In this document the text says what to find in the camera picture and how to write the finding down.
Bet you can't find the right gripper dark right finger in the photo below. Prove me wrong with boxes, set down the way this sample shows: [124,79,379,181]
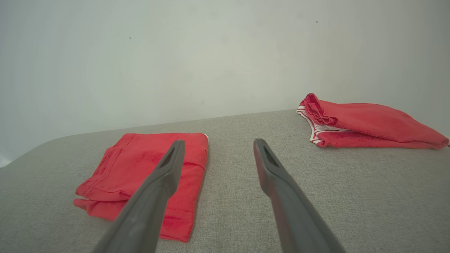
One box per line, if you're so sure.
[253,138,347,253]

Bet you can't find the red Bulls 23 jersey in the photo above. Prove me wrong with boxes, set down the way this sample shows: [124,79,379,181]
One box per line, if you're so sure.
[296,93,450,150]

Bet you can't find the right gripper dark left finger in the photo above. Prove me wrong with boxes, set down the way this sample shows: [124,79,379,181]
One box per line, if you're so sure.
[91,140,186,253]

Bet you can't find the red shorts with white stripes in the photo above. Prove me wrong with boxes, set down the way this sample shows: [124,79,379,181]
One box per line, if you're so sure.
[73,132,209,243]

